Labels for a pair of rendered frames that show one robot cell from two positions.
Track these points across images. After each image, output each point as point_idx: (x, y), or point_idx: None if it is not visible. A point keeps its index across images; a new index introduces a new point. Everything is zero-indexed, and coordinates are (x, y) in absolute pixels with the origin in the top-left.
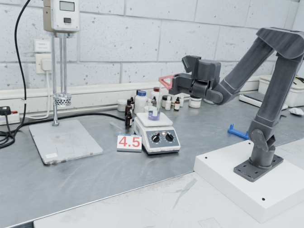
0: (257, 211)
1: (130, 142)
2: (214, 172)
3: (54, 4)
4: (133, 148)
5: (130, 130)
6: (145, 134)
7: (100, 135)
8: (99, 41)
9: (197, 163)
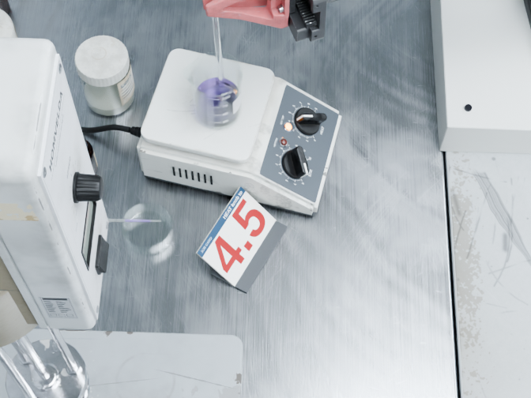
0: None
1: (242, 238)
2: (525, 133)
3: (76, 285)
4: (262, 240)
5: (125, 180)
6: (266, 182)
7: (117, 296)
8: None
9: (456, 135)
